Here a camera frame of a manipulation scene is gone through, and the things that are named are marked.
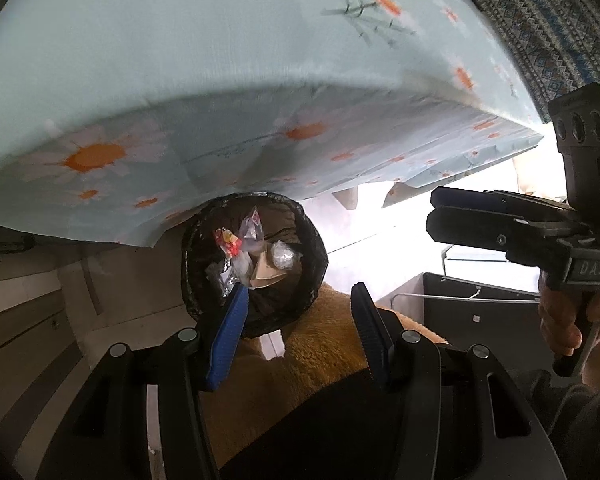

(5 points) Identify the patterned blue curtain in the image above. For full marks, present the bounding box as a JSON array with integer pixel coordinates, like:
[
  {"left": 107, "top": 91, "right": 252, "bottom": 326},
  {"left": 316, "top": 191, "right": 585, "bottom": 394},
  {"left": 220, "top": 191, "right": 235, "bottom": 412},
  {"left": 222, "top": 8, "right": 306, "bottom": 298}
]
[{"left": 472, "top": 0, "right": 600, "bottom": 122}]

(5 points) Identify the black trash bin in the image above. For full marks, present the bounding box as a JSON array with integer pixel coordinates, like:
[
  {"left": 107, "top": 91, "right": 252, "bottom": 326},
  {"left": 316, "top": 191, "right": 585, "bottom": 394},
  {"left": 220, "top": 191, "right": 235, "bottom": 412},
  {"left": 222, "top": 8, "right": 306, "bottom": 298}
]
[{"left": 181, "top": 192, "right": 328, "bottom": 338}]

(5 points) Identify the red orange snack wrapper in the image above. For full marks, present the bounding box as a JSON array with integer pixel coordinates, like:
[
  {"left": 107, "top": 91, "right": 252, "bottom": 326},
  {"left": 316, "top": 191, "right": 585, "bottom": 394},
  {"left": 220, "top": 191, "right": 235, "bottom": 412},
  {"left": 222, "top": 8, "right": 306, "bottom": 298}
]
[{"left": 213, "top": 228, "right": 242, "bottom": 259}]

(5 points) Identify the person's right hand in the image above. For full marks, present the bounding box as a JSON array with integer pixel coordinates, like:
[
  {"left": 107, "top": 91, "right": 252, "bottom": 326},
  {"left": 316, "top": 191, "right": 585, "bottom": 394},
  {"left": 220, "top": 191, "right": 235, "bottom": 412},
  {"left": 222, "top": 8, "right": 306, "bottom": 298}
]
[{"left": 538, "top": 273, "right": 600, "bottom": 391}]

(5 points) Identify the daisy print blue tablecloth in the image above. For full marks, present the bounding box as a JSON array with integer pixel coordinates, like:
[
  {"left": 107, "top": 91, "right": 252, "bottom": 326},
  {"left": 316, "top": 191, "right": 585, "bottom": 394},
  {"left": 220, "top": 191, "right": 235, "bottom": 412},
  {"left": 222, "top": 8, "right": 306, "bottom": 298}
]
[{"left": 0, "top": 0, "right": 541, "bottom": 246}]

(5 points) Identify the silver foil wrapper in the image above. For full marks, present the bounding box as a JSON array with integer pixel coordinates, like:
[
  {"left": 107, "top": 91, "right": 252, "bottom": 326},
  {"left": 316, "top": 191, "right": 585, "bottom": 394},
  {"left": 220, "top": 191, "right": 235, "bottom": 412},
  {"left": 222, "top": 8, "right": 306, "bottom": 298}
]
[{"left": 238, "top": 207, "right": 264, "bottom": 242}]

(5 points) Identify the dark storage box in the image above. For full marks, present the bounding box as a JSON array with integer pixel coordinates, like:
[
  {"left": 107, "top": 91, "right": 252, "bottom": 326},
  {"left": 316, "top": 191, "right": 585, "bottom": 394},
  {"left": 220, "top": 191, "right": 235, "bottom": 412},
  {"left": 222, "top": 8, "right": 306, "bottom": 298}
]
[{"left": 377, "top": 272, "right": 554, "bottom": 370}]

